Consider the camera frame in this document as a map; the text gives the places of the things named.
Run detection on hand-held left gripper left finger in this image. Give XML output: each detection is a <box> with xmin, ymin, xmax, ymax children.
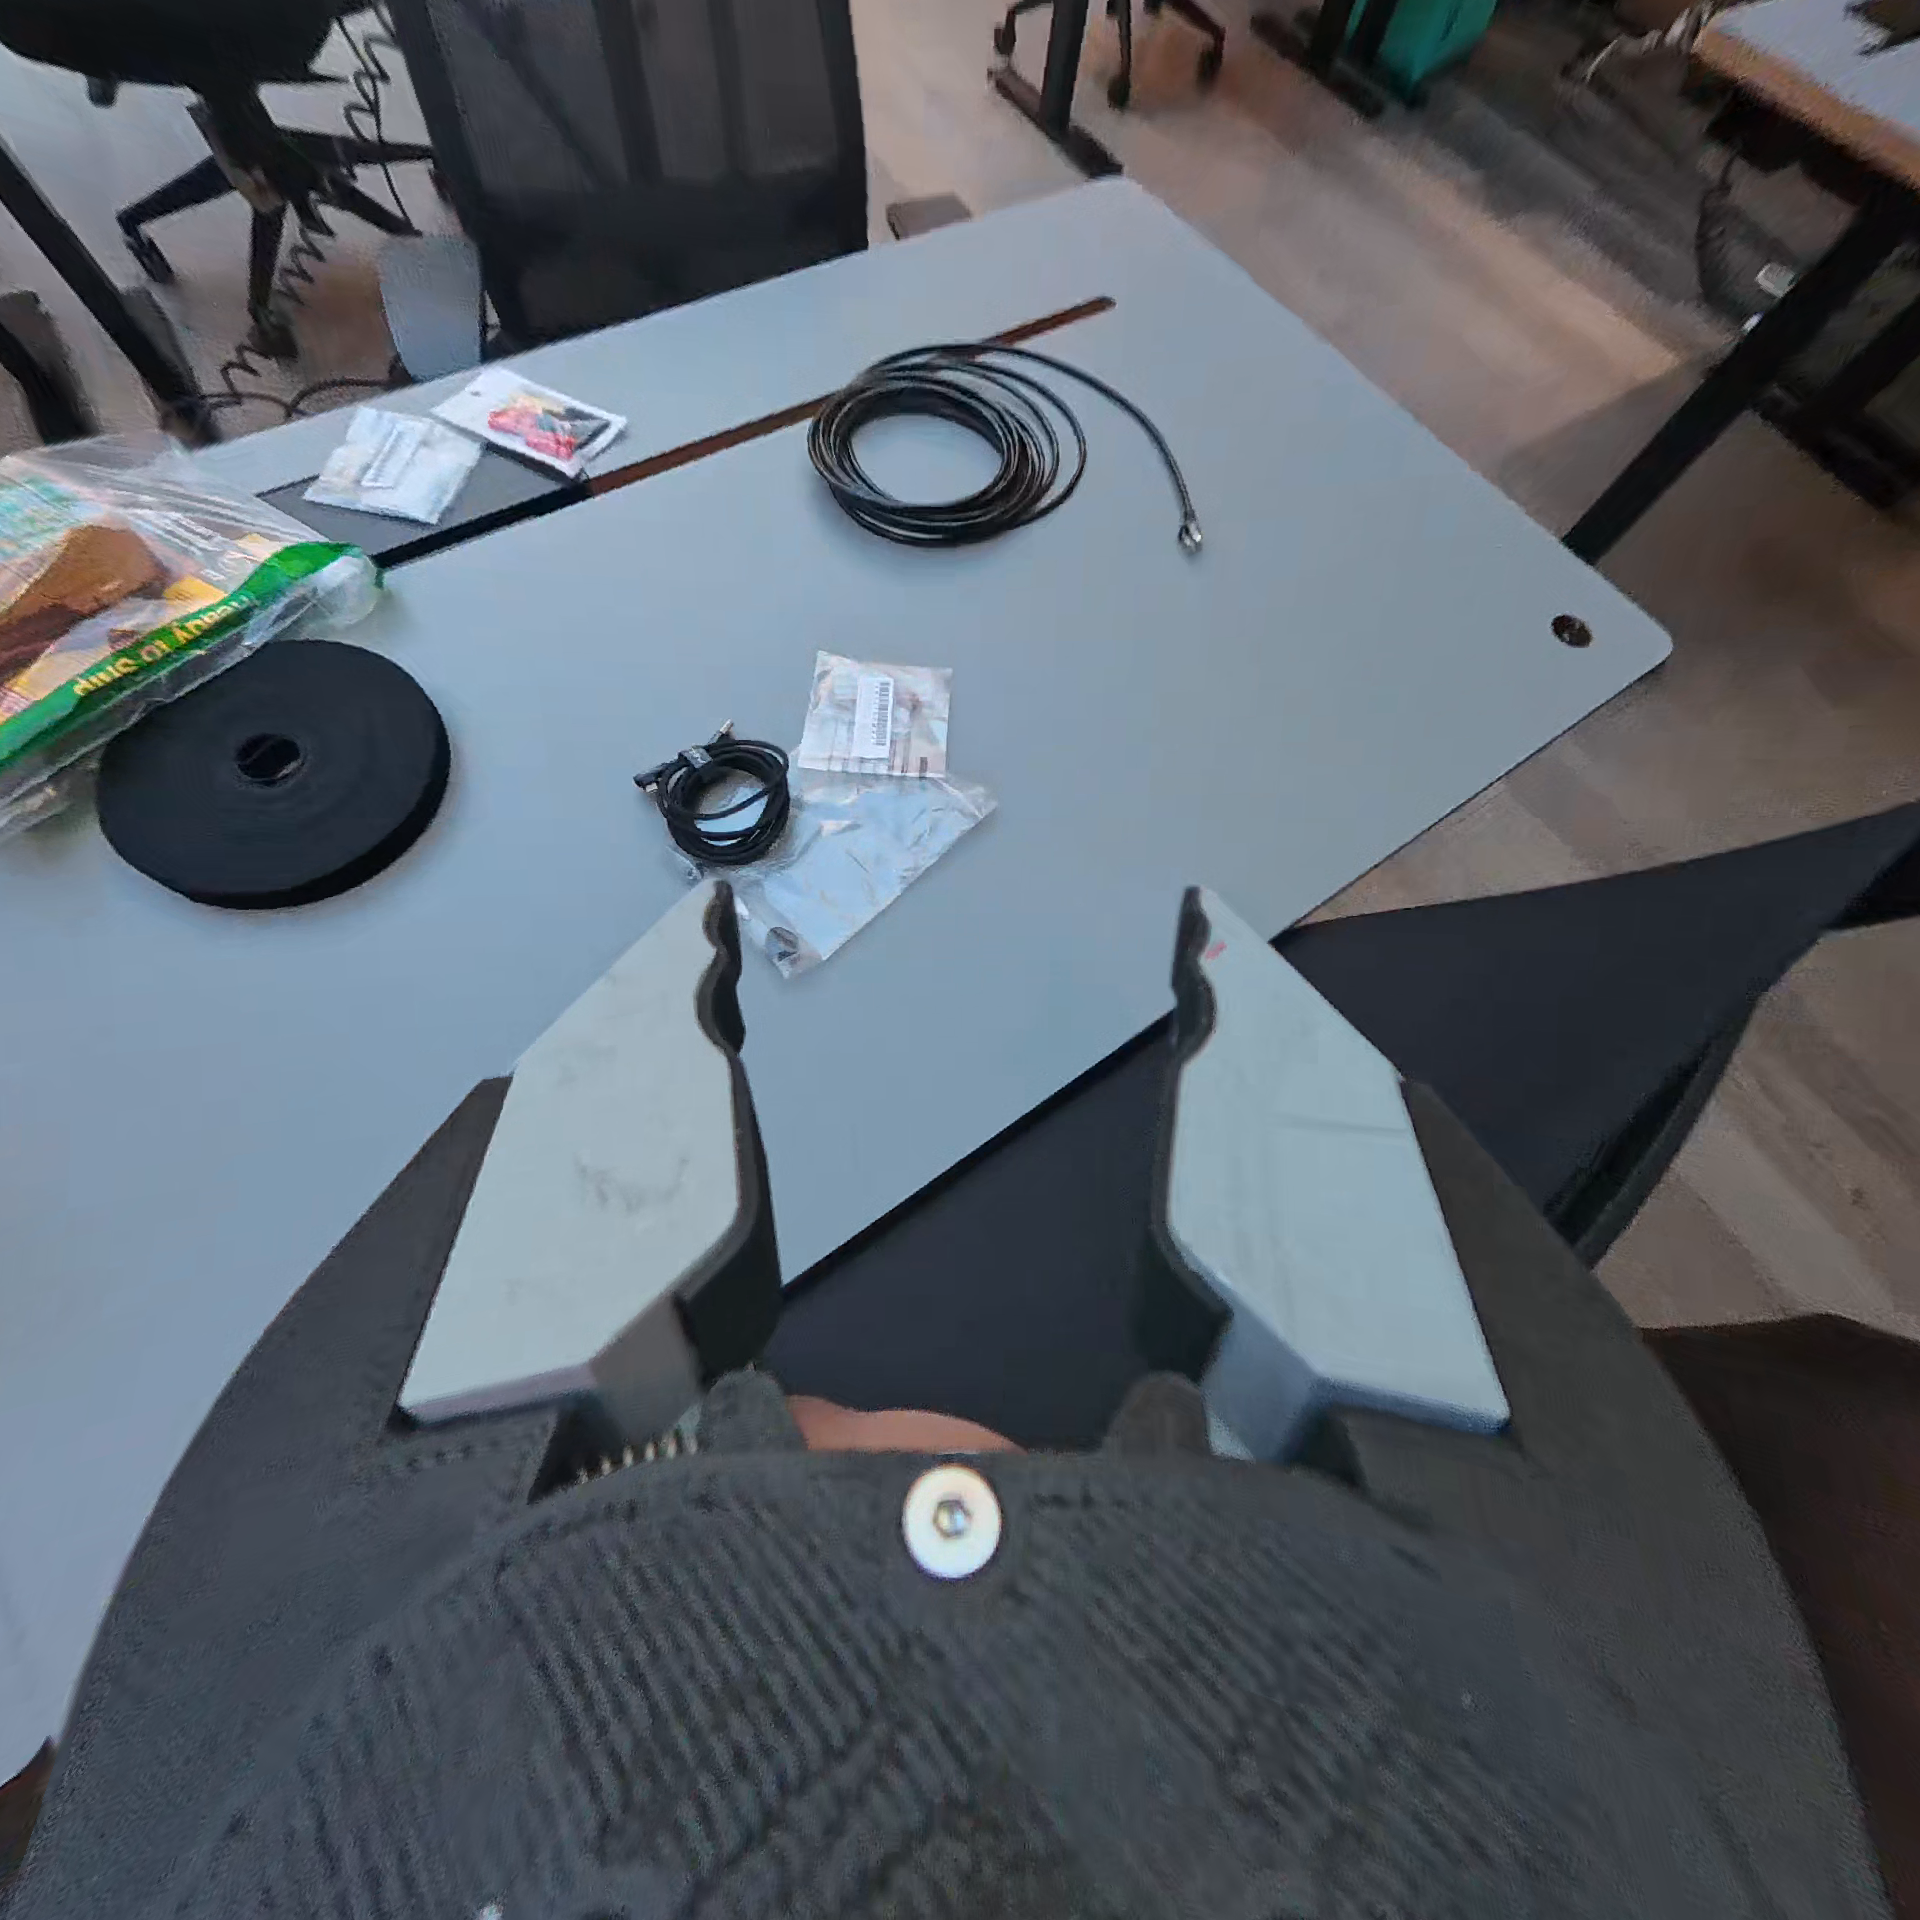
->
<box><xmin>394</xmin><ymin>879</ymin><xmax>784</xmax><ymax>1426</ymax></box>

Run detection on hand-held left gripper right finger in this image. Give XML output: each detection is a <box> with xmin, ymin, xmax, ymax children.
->
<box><xmin>1128</xmin><ymin>884</ymin><xmax>1514</xmax><ymax>1464</ymax></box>

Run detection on crinkled clear plastic bag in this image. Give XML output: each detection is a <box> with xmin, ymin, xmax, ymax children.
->
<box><xmin>720</xmin><ymin>773</ymin><xmax>1002</xmax><ymax>981</ymax></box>

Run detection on grey desk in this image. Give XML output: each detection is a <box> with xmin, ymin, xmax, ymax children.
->
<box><xmin>0</xmin><ymin>176</ymin><xmax>1673</xmax><ymax>1787</ymax></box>

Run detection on black hook-and-loop tape roll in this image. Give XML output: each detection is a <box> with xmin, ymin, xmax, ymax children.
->
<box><xmin>95</xmin><ymin>638</ymin><xmax>455</xmax><ymax>912</ymax></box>

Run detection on clear packet with barcode label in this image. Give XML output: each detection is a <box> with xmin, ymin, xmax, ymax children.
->
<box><xmin>796</xmin><ymin>648</ymin><xmax>959</xmax><ymax>782</ymax></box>

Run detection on clear bag with green strip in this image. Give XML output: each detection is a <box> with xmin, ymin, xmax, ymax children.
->
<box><xmin>0</xmin><ymin>434</ymin><xmax>388</xmax><ymax>842</ymax></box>

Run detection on small clear bag tiny parts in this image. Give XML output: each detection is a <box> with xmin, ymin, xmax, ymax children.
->
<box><xmin>299</xmin><ymin>405</ymin><xmax>484</xmax><ymax>527</ymax></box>

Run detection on small bag with red item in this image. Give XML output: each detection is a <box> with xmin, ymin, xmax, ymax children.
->
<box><xmin>432</xmin><ymin>368</ymin><xmax>633</xmax><ymax>479</ymax></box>

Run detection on grey chair back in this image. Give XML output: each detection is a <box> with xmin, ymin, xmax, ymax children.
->
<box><xmin>376</xmin><ymin>230</ymin><xmax>484</xmax><ymax>383</ymax></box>

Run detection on teal storage bin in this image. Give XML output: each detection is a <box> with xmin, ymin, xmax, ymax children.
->
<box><xmin>1343</xmin><ymin>0</ymin><xmax>1503</xmax><ymax>108</ymax></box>

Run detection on white table with wooden edge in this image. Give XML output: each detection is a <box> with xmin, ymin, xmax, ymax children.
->
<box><xmin>1559</xmin><ymin>0</ymin><xmax>1920</xmax><ymax>565</ymax></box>

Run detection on black cable bundle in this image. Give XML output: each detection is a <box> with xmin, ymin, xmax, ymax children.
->
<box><xmin>631</xmin><ymin>719</ymin><xmax>798</xmax><ymax>868</ymax></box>

